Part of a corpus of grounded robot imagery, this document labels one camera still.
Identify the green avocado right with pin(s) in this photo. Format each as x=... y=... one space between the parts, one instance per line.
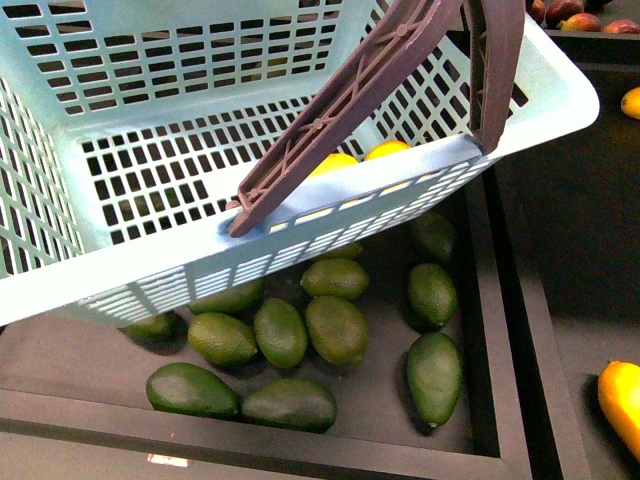
x=434 y=373

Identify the yellow lemon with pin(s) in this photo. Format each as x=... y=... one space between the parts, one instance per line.
x=386 y=148

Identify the black produce display shelf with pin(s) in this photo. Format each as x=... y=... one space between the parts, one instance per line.
x=73 y=401

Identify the light blue plastic basket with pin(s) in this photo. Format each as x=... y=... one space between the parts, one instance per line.
x=127 y=126

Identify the green lime centre right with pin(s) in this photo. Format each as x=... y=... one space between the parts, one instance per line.
x=337 y=329

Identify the green avocado lower left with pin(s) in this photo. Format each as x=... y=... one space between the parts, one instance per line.
x=188 y=389

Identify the green avocado lower centre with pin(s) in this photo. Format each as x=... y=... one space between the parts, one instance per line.
x=291 y=403

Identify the green avocado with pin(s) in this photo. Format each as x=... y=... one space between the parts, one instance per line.
x=291 y=403
x=188 y=389
x=434 y=373

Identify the red apples pile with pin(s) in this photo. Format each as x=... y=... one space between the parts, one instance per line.
x=578 y=16

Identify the orange mango behind basket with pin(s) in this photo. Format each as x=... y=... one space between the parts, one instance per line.
x=630 y=103

